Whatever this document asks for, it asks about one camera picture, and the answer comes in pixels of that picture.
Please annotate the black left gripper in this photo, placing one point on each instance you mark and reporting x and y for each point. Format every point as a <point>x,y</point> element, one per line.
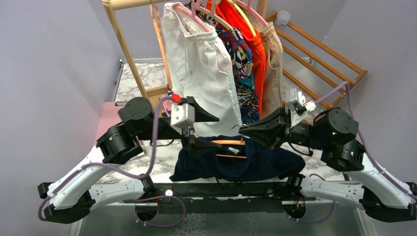
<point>196,146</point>

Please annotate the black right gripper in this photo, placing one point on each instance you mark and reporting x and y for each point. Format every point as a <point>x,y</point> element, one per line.
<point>267,130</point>

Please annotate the orange wooden hanger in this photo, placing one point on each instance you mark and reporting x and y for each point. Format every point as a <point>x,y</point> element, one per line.
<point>231,142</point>

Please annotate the navy blue shorts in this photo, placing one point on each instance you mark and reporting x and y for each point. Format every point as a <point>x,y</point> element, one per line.
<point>235,163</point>

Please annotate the wooden clothes rack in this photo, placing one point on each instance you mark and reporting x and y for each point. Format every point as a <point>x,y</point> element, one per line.
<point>111,6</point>

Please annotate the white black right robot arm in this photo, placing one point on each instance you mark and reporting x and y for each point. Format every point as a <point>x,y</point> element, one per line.
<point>375,191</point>

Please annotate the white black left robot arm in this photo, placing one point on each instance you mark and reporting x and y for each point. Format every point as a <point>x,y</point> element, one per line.
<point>75,195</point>

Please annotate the beige shorts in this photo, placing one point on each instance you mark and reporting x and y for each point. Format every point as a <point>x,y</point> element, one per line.
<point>268,56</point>

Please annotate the pink navy patterned shorts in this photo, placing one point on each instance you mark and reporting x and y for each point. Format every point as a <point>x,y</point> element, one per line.
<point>166,108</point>

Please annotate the white shorts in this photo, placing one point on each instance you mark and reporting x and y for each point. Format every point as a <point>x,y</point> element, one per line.
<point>201,67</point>

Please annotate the comic print shorts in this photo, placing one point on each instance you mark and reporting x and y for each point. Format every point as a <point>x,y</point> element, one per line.
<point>241,58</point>

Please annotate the pink hanger left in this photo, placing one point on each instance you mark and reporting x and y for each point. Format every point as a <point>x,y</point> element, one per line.
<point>192,14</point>

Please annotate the pink hanger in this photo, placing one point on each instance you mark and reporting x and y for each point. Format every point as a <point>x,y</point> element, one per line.
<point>254,15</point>
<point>192,14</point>

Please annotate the pink hanger right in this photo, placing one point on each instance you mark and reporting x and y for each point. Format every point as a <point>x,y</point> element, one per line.
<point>254,15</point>

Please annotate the orange red shorts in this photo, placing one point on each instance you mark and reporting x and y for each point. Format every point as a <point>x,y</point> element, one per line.
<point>227,12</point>

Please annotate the orange twisted hanger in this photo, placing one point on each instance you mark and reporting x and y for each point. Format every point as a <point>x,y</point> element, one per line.
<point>154,12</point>

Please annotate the beige wooden hanger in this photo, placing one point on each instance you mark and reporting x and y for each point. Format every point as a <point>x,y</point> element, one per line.
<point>210,17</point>

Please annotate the yellow hanger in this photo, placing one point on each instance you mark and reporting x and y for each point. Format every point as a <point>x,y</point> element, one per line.
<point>242,14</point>

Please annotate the wooden slatted shelf rack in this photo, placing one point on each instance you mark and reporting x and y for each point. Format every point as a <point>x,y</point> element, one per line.
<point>311,66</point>

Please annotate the pink clipboard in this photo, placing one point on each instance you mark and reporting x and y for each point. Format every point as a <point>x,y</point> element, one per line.
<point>109,117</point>

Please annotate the clear paperclip jar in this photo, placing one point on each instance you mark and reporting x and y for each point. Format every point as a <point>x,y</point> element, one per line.
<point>282,18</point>

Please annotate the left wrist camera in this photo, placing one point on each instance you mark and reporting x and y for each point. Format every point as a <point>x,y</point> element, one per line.
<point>182,113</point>

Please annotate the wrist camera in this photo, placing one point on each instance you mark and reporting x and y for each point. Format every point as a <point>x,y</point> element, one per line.
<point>299,105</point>
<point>182,113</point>

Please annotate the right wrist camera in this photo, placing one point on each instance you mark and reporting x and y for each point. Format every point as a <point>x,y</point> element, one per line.
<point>299,105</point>

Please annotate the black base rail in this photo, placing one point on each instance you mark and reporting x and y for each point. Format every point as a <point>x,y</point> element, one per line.
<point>211,198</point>

